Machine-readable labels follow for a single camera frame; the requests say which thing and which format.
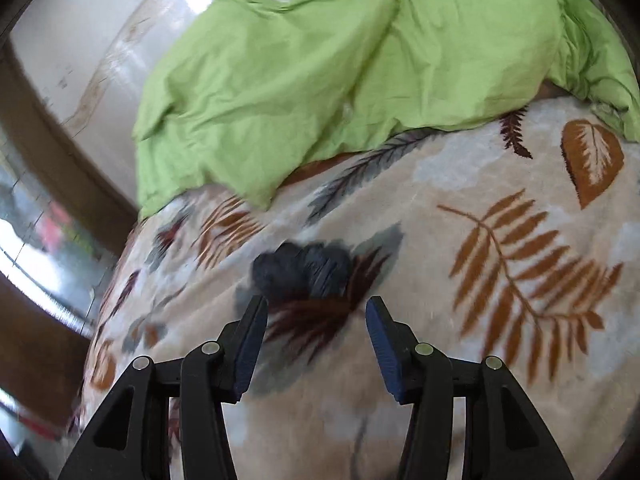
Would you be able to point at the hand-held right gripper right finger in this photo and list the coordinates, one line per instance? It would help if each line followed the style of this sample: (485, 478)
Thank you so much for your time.
(382, 345)

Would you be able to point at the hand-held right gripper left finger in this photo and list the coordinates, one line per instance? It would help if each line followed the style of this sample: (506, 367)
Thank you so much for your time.
(250, 350)

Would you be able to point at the black cloth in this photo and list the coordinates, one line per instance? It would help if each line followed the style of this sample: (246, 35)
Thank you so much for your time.
(300, 270)

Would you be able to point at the leaf print fleece blanket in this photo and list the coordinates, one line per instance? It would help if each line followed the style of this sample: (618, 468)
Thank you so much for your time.
(450, 310)

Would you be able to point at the wooden door with stained glass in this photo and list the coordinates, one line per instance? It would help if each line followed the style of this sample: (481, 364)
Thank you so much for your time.
(40, 260)

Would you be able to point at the green duvet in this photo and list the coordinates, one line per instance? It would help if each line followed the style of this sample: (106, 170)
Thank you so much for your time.
(300, 85)

